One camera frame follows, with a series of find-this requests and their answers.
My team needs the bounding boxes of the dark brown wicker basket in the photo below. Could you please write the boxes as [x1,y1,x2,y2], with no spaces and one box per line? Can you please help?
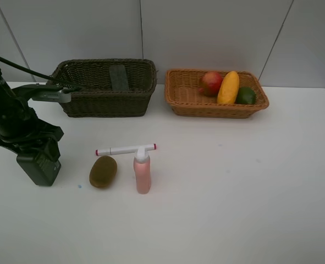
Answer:
[52,58,157,118]

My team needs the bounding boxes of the brown kiwi fruit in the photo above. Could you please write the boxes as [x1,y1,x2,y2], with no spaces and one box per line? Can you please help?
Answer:
[89,156,118,189]

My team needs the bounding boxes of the pink spray bottle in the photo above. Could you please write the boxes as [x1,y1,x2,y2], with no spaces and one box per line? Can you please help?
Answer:
[133,146,151,194]

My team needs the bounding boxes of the dark felt whiteboard eraser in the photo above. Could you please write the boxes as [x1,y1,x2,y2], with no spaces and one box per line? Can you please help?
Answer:
[109,64,129,92]

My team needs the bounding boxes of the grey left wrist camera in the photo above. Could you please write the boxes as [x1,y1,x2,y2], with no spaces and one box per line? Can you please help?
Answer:
[30,85,71,103]

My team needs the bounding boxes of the orange wicker basket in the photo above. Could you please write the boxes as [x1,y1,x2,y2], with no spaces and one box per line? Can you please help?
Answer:
[164,69,269,119]

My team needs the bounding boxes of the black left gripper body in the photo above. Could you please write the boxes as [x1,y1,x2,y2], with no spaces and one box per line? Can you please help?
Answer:
[0,82,64,157]

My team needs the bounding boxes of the yellow mango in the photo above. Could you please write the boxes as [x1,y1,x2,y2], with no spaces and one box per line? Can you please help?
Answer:
[217,71,239,104]

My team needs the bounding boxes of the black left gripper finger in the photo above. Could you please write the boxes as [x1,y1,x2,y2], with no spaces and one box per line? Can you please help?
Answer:
[43,137,60,162]

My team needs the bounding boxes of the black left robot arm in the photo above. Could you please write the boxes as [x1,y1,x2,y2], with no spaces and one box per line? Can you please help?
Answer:
[0,69,64,162]

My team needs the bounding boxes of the dark green pump bottle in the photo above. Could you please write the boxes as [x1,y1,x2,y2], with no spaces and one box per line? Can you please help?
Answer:
[16,152,61,186]

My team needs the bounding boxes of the white pink-tipped marker pen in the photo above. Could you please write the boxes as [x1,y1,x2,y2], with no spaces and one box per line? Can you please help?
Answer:
[95,144,157,157]

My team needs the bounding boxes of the green lime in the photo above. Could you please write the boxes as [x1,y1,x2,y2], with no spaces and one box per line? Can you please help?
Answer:
[235,87,256,105]

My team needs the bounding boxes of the red pomegranate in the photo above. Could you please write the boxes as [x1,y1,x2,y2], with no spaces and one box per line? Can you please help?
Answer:
[199,71,223,97]

